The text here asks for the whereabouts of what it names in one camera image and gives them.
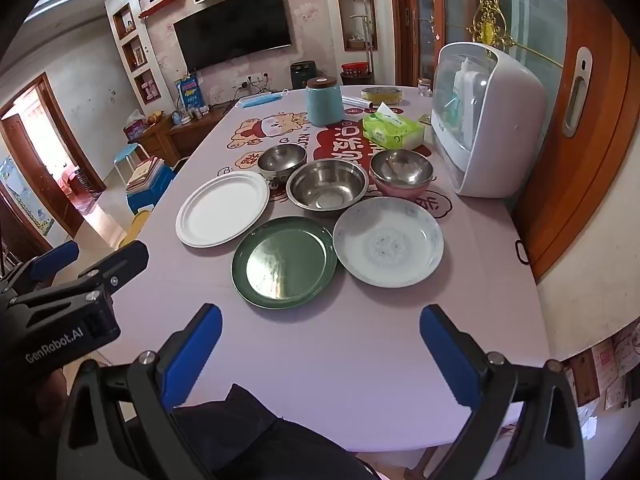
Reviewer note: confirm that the green tissue pack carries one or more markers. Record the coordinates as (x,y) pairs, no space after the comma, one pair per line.
(392,130)

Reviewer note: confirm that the blue storage box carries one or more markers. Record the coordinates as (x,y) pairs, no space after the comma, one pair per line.
(150,192)

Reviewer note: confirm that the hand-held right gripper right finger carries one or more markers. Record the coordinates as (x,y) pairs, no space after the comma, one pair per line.
(447,355)

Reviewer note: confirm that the wooden sliding door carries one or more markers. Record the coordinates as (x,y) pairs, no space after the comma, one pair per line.
(600,170)

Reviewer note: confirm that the dark small appliance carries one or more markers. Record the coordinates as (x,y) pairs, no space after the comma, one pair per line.
(301,75)

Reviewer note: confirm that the blue patterned white plate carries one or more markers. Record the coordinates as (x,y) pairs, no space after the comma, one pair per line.
(387,242)

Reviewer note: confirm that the small steel bowl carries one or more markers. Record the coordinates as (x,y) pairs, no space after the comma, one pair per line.
(281,157)

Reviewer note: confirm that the light blue stool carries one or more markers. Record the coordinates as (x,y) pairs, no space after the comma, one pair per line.
(131,152)

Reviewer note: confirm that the plastic wrap roll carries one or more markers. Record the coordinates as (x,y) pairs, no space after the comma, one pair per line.
(356,101)

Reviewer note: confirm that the large steel bowl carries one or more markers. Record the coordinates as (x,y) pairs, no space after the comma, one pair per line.
(327,185)

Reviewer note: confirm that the yellow stool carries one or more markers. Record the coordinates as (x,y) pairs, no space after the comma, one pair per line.
(135,225)

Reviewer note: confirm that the wooden side cabinet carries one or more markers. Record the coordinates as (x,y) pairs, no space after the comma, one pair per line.
(185,132)

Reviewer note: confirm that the plain white plate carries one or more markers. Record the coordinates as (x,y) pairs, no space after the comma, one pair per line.
(220,210)

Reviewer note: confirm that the stack of books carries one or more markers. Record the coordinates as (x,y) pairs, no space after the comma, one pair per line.
(145,172)

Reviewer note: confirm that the round yellow tin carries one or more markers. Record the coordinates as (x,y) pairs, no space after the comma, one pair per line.
(382,95)

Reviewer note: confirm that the blue face mask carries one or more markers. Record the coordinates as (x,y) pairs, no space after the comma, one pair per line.
(260,100)

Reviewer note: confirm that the red wall shelf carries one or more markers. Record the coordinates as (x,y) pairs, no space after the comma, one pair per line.
(162,5)

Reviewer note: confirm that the gold hanging ornament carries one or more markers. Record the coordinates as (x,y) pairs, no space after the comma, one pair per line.
(490,10)

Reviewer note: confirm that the white wall niche shelving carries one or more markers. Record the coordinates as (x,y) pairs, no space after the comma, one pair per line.
(136,55)

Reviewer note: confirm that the pink packet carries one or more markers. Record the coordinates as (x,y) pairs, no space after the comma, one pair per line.
(134,127)

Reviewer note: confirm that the green plate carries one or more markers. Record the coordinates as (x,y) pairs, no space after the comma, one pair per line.
(282,262)

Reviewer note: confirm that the wooden door frame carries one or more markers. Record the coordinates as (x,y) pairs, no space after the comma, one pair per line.
(75,150)

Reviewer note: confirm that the white countertop sterilizer cabinet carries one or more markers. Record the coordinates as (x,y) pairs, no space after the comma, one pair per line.
(505,125)

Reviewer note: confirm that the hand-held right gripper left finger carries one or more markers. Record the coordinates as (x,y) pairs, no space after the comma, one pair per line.
(197,345)

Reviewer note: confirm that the black wall television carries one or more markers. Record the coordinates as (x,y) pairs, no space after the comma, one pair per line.
(232,27)

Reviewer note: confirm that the teal jar with wooden lid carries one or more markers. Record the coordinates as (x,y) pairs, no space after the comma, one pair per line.
(325,105)

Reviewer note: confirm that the wall paper stickers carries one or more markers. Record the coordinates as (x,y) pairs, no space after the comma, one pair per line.
(610,360)

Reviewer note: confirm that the small drinking glass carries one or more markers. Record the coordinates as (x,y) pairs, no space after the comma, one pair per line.
(425,88)

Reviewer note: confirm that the colourful blue carton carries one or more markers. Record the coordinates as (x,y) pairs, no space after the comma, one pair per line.
(188,91)

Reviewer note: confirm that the pink steel-lined bowl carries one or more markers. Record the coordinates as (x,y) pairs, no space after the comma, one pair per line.
(400,167)

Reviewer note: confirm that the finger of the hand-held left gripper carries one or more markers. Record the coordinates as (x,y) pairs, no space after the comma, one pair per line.
(125,260)
(55,259)

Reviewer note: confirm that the tall wall niche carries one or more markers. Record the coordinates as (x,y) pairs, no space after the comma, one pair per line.
(356,20)

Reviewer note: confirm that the wooden framed glass door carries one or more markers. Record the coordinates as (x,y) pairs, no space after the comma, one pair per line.
(435,10)

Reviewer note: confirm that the person's dark clothing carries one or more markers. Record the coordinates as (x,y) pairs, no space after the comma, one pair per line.
(250,435)

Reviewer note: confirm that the wall power sockets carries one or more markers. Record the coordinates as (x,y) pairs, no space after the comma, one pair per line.
(255,80)

